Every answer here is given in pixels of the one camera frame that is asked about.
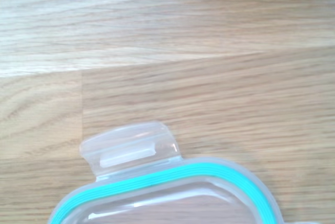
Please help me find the clear lid with teal seal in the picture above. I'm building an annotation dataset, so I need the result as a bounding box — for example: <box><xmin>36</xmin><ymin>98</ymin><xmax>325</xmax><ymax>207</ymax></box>
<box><xmin>49</xmin><ymin>121</ymin><xmax>286</xmax><ymax>224</ymax></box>

